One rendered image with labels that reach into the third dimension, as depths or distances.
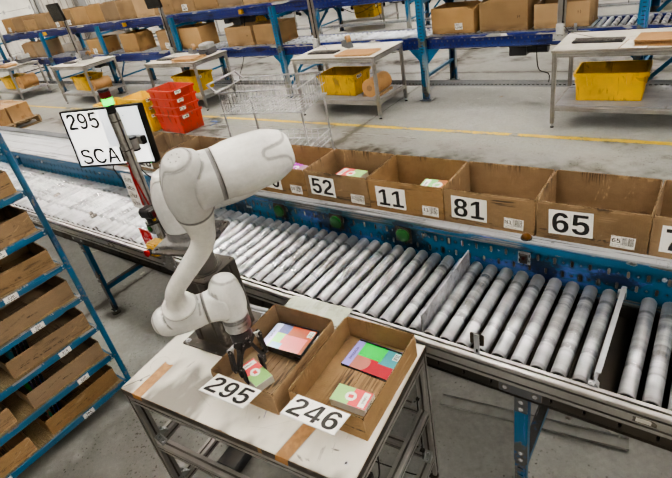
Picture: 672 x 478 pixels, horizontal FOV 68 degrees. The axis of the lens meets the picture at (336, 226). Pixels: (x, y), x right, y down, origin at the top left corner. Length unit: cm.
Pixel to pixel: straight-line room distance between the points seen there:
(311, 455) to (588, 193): 154
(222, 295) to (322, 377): 48
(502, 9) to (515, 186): 423
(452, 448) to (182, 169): 184
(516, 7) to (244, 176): 549
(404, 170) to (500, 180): 50
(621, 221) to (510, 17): 463
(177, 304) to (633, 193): 179
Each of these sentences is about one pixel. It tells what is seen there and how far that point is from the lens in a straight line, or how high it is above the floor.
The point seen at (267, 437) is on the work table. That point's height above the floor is 75.
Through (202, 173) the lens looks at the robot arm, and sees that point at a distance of 117.
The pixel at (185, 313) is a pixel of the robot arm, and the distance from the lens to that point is 160.
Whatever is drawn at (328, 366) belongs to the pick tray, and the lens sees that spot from 186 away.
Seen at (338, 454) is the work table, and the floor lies 75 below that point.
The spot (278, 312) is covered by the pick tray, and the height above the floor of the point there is 81.
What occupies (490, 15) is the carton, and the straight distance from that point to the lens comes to 655.
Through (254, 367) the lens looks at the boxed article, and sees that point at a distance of 190.
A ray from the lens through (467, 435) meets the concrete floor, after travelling 257.
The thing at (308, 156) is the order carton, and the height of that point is 98.
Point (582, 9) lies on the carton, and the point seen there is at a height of 97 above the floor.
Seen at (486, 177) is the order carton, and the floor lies 98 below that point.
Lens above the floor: 206
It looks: 30 degrees down
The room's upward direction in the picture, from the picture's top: 11 degrees counter-clockwise
